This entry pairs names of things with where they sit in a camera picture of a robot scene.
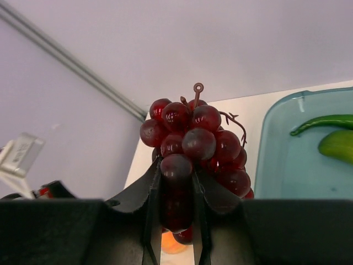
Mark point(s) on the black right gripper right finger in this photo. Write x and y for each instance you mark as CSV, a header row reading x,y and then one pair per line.
x,y
231,230

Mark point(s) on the teal plastic tray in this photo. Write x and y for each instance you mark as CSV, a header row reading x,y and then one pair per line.
x,y
291,167

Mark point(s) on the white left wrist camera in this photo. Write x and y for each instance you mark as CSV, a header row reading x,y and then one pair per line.
x,y
17,158

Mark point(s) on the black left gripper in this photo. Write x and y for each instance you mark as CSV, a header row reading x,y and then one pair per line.
x,y
52,190

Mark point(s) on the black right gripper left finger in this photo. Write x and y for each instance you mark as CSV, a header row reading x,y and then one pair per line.
x,y
121,230

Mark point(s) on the green toy chili pepper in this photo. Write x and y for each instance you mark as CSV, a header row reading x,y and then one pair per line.
x,y
335,120

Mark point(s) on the toy mango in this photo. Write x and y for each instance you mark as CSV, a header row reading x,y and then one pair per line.
x,y
337,145

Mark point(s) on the purple toy grape bunch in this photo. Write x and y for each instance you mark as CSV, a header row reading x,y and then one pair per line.
x,y
188,135

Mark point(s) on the orange toy peach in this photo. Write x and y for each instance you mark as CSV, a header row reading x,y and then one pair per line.
x,y
170,246

